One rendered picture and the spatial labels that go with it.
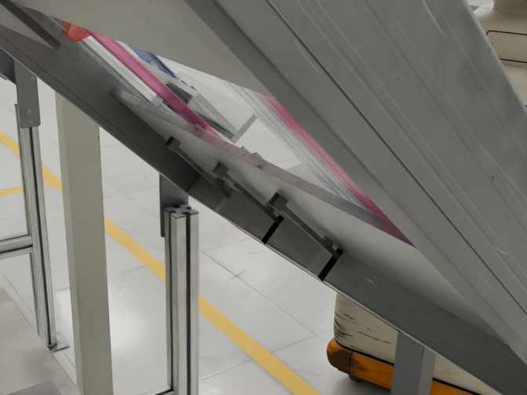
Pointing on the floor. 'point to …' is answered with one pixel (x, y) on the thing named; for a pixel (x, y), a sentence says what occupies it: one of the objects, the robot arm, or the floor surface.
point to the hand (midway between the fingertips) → (73, 30)
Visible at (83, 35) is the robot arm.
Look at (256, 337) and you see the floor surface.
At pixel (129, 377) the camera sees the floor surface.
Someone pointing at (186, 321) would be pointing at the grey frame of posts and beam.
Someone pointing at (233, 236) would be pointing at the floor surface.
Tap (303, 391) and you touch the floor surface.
